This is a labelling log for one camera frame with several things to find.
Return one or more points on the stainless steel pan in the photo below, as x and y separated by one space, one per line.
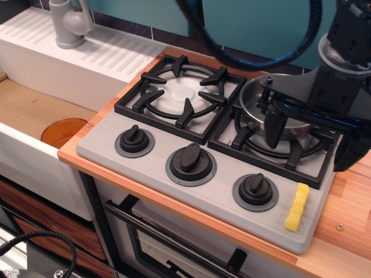
249 95

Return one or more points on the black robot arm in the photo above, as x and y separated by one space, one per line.
347 44

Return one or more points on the black burner grate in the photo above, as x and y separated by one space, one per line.
181 98
309 165

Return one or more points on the black right burner grate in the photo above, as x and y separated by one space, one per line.
309 165

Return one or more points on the black middle stove knob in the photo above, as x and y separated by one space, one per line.
191 166

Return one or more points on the grey toy faucet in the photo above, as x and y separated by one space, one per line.
70 26

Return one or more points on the wooden drawer fronts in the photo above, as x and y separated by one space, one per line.
29 212

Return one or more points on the toy oven door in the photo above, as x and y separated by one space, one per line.
161 261

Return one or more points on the orange plastic plate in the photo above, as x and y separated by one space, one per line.
60 132

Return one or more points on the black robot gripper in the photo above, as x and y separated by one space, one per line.
337 100

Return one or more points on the black stove knob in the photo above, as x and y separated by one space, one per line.
255 193
134 142
191 166

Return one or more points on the black oven door handle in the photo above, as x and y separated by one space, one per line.
123 212

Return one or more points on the black right stove knob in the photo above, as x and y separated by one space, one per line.
255 193

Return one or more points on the grey toy stove top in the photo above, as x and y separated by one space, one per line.
215 197

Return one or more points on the white toy sink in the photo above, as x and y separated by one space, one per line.
42 83

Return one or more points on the black left stove knob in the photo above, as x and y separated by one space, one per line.
134 142

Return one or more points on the black left burner grate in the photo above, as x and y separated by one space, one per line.
181 98

